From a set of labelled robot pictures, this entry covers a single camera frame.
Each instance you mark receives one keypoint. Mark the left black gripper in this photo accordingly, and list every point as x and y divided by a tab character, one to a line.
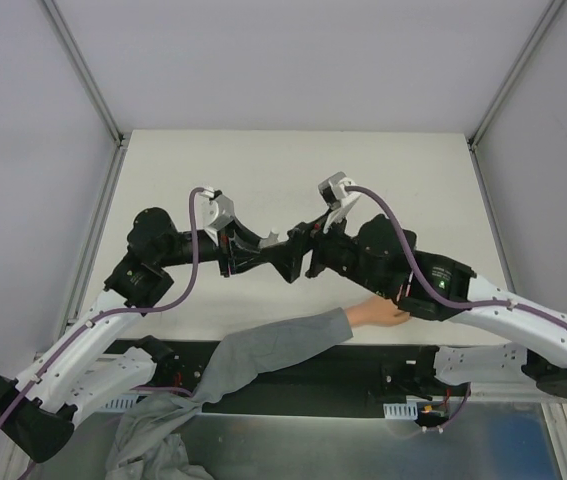
228	255

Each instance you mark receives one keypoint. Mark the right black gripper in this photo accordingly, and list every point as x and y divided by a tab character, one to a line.
313	255

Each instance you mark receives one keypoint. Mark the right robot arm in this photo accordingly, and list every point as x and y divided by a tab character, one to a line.
437	288

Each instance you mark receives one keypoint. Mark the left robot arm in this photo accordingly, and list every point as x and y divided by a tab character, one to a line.
42	406

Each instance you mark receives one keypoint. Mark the mannequin hand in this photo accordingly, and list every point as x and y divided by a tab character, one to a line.
376	311

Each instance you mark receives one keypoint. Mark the grey shirt sleeve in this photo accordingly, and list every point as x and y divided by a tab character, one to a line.
147	444

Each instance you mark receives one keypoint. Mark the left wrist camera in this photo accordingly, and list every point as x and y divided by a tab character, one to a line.
217	212

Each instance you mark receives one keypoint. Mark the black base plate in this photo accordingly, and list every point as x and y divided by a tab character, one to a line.
346	381

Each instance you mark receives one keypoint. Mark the left aluminium frame post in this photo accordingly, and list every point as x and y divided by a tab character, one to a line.
72	50

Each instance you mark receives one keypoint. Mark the aluminium frame post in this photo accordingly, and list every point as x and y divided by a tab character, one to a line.
72	50
541	29

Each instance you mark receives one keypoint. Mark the right aluminium frame post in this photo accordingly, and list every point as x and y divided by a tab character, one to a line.
541	29

